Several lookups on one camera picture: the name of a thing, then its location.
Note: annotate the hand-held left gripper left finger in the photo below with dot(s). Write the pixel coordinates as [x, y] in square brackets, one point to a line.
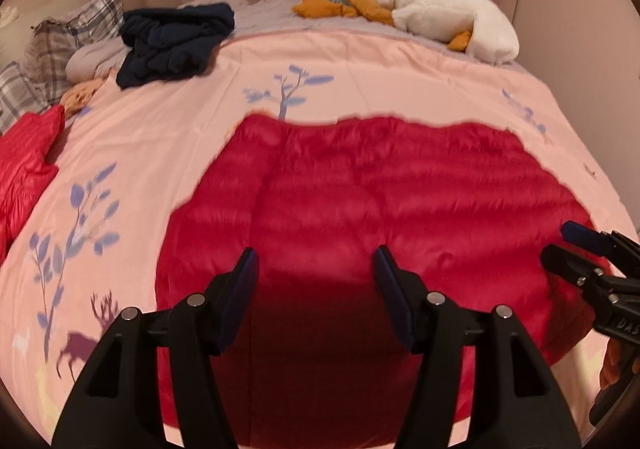
[240, 289]

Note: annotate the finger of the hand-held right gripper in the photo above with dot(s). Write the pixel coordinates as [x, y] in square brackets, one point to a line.
[565, 261]
[582, 233]

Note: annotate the crimson quilted down jacket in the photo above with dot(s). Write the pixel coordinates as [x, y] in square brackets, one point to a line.
[350, 189]

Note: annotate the white and orange plush toy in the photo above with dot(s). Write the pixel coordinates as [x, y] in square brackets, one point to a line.
[450, 14]

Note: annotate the large plaid pillow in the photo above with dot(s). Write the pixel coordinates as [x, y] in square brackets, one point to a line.
[75, 34]

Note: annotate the small plaid pillow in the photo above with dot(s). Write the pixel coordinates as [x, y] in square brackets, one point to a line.
[17, 94]

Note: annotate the pink deer print duvet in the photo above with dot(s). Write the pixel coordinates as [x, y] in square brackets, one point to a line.
[175, 104]

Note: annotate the small tan plush toy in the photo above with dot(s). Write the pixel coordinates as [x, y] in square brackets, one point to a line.
[80, 96]

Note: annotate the person's right hand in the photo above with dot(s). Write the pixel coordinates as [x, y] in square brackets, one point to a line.
[614, 364]

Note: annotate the navy blue garment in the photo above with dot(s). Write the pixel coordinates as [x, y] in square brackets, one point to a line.
[170, 39]

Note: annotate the light red down jacket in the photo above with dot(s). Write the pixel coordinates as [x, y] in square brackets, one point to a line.
[25, 154]

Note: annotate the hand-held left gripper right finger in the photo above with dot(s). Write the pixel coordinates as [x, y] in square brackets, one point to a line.
[395, 294]

